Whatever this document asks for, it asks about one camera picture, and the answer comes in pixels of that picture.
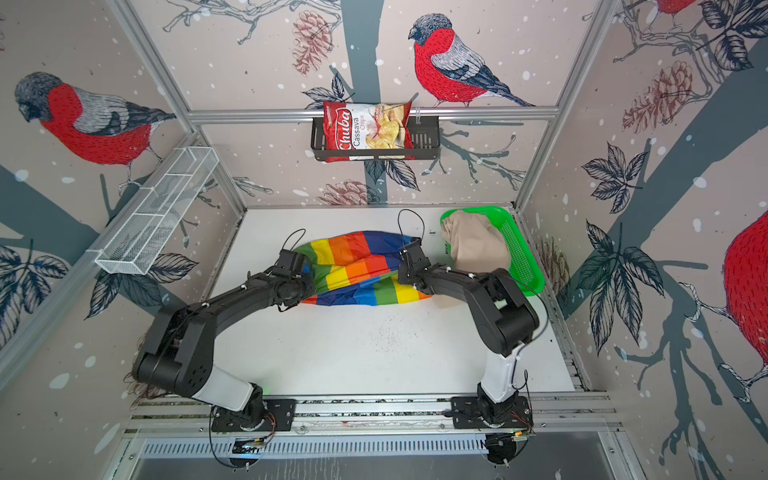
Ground rainbow striped shorts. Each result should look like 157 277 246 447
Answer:
296 231 429 306

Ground beige shorts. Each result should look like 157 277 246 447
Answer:
441 210 511 273

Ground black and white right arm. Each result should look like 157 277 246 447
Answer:
398 239 540 435

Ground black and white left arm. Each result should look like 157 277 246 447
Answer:
131 249 315 431

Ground green plastic tray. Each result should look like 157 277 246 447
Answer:
440 206 546 297

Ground red cassava chips bag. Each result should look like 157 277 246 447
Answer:
322 102 413 162

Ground black wire basket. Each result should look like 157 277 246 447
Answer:
310 116 441 162

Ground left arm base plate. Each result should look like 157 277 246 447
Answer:
210 398 296 434

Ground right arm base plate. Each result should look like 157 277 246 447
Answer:
444 394 533 431

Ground white wire mesh shelf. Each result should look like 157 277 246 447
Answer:
95 146 219 275

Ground aluminium horizontal frame bar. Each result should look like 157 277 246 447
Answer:
187 106 561 126

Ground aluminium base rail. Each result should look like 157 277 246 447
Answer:
121 391 623 437

